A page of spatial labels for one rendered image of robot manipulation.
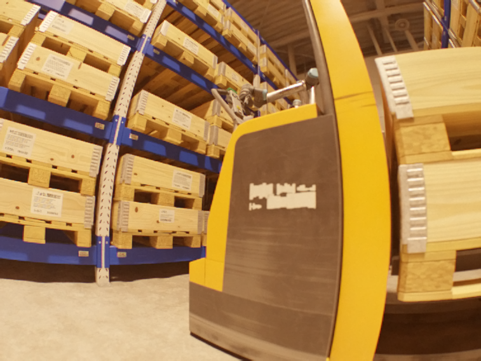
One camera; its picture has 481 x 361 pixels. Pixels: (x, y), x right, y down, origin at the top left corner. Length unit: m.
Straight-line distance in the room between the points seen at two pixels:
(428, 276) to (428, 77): 0.52
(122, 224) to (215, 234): 0.94
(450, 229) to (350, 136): 0.39
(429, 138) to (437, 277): 0.34
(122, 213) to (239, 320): 1.12
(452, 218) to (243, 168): 0.65
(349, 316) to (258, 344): 0.31
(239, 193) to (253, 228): 0.13
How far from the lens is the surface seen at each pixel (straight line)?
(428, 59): 0.76
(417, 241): 0.58
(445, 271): 0.62
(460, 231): 0.62
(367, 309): 0.68
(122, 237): 1.62
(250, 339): 0.80
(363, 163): 0.65
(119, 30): 2.18
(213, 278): 0.83
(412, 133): 0.62
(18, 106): 1.69
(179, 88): 2.88
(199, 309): 0.93
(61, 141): 1.55
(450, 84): 0.72
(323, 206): 0.60
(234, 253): 0.75
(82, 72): 1.76
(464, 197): 0.62
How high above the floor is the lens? 0.52
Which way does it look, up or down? 11 degrees up
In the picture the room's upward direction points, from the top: 2 degrees clockwise
